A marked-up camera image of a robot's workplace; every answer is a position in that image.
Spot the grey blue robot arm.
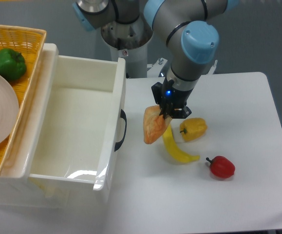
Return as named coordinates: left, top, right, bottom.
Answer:
left=73, top=0, right=238, bottom=119

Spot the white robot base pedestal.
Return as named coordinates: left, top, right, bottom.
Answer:
left=100, top=17, right=154, bottom=79

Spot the black drawer handle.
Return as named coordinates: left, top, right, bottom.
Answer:
left=114, top=109, right=127, bottom=152

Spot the yellow bell pepper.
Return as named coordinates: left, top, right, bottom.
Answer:
left=180, top=118, right=207, bottom=142

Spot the orange triangle bread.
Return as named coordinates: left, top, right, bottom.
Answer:
left=143, top=105, right=172, bottom=144

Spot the yellow woven basket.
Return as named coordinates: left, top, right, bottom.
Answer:
left=0, top=25, right=47, bottom=174

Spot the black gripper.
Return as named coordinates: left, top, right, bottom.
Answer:
left=151, top=79, right=192, bottom=119

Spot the green bell pepper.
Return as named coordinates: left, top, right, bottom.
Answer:
left=0, top=48, right=27, bottom=81

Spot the open white upper drawer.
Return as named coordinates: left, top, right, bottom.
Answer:
left=31, top=56, right=126, bottom=191

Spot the white drawer cabinet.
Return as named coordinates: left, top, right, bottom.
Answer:
left=0, top=43, right=118, bottom=209

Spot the red bell pepper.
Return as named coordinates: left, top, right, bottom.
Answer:
left=206, top=156, right=235, bottom=179

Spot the yellow banana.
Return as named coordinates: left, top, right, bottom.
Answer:
left=162, top=125, right=200, bottom=163

